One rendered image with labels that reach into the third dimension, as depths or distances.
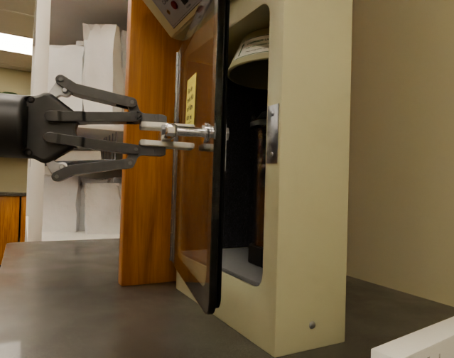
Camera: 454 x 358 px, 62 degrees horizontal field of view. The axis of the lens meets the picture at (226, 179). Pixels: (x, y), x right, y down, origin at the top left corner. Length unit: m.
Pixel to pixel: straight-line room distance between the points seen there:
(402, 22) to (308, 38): 0.46
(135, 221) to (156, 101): 0.24
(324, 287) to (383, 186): 0.43
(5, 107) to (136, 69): 0.35
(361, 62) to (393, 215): 0.36
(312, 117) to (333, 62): 0.08
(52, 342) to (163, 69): 0.52
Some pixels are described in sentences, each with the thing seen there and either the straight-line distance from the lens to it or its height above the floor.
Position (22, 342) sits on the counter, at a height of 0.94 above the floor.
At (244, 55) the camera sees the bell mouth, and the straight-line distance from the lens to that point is 0.59.
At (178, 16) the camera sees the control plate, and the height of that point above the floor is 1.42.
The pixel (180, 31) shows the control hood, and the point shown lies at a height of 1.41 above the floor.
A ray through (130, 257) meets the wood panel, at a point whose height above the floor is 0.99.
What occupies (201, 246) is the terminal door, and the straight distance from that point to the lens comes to 0.47.
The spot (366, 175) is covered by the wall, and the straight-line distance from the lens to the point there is 0.93.
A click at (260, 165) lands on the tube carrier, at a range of 0.59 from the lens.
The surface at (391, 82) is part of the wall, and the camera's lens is 0.91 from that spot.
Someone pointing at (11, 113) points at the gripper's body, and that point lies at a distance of 0.49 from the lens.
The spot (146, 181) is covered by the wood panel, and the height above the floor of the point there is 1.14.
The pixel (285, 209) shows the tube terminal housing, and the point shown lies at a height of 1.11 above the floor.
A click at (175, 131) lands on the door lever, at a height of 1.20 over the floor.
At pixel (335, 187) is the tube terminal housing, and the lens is 0.50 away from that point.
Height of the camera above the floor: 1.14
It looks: 1 degrees up
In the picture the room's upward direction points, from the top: 2 degrees clockwise
